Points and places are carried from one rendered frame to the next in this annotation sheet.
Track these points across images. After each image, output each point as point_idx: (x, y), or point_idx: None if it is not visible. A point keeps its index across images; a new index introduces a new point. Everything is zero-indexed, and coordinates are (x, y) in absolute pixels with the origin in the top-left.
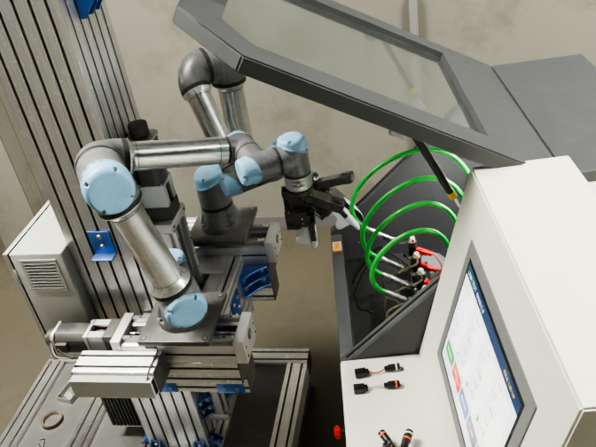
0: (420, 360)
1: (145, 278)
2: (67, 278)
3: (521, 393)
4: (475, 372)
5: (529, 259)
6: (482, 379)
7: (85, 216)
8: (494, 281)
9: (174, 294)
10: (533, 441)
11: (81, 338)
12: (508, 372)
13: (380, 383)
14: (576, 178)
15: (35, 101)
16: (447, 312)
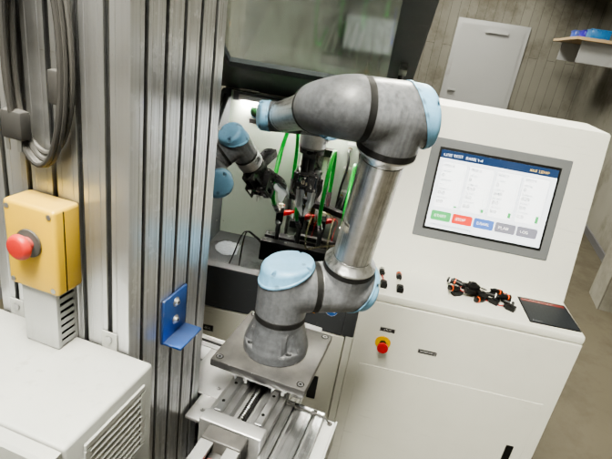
0: (375, 262)
1: (197, 349)
2: (147, 419)
3: (555, 165)
4: (491, 196)
5: (504, 115)
6: (503, 193)
7: (167, 270)
8: (485, 139)
9: (374, 262)
10: (577, 177)
11: None
12: (535, 167)
13: (393, 281)
14: None
15: (169, 25)
16: (414, 199)
